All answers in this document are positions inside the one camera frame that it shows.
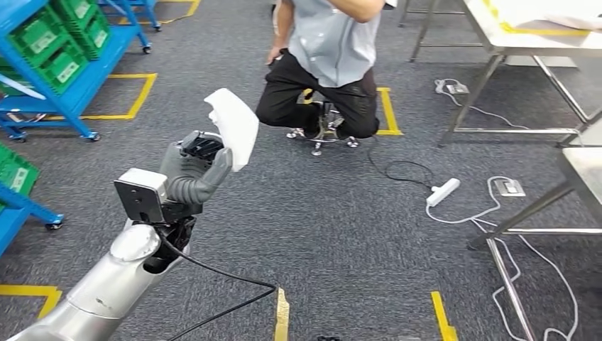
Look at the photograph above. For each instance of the white plastic shell part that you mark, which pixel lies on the white plastic shell part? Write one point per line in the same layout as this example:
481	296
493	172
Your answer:
574	21
237	127

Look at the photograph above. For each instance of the metal floor socket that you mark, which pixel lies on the metal floor socket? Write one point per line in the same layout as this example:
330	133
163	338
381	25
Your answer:
509	188
457	89

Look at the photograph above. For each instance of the white top steel table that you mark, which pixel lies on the white top steel table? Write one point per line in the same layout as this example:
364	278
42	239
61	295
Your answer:
541	41

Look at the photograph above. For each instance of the worn yellow floor tape square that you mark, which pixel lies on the worn yellow floor tape square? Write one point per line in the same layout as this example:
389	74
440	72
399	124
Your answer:
282	315

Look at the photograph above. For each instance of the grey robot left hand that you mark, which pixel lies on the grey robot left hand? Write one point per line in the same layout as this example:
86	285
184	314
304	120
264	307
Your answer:
181	162

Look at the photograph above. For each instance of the yellow floor tape outline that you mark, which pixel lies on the yellow floor tape outline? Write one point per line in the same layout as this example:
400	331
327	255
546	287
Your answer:
141	96
193	7

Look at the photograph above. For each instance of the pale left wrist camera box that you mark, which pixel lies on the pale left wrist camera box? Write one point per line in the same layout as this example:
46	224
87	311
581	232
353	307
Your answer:
136	200

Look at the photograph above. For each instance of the yellow tape table outline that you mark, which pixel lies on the yellow tape table outline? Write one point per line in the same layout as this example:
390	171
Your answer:
541	32

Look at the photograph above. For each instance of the white power strip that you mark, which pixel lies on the white power strip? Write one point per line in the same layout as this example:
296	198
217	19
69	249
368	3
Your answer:
442	193

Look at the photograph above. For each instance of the chrome base stool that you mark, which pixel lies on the chrome base stool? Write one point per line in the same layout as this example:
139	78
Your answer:
324	124

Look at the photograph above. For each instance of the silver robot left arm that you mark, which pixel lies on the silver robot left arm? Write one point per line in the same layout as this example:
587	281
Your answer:
108	282

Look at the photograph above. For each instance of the person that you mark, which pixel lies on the person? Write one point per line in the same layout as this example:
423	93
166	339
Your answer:
329	42

